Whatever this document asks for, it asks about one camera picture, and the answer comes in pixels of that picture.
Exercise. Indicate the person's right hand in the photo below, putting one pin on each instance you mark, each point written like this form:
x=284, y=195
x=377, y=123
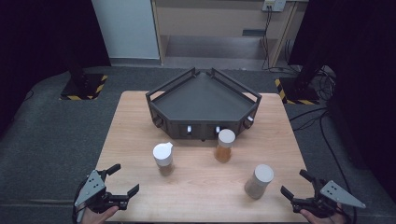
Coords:
x=323, y=221

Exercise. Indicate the orange powder jar white lid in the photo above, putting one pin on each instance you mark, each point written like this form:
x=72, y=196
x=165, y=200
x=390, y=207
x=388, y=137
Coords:
x=226, y=137

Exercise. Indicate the dark curtain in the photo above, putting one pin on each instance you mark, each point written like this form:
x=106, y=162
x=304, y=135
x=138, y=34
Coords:
x=37, y=40
x=364, y=62

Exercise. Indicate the white cabinet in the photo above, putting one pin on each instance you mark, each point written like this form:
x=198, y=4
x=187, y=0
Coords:
x=127, y=28

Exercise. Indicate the dark grey corner rack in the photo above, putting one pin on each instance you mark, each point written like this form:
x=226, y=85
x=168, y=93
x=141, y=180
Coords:
x=202, y=99

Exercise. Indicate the person's left hand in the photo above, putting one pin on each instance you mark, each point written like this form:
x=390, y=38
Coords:
x=96, y=217

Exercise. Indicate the grey wall socket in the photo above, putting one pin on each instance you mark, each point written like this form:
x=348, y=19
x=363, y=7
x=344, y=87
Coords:
x=274, y=4

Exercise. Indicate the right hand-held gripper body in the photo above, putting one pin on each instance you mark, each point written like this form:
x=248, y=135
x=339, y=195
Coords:
x=336, y=194

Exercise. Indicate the wooden shelf unit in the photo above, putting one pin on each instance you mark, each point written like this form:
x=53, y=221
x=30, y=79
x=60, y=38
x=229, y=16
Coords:
x=211, y=21

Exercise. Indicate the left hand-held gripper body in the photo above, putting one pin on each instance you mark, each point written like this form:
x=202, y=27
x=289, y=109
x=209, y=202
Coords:
x=93, y=186

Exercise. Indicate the grey powder jar white lid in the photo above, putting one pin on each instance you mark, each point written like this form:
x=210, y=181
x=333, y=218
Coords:
x=263, y=174

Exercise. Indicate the black stand with striped base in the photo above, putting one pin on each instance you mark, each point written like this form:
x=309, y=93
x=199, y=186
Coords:
x=299, y=91
x=82, y=88

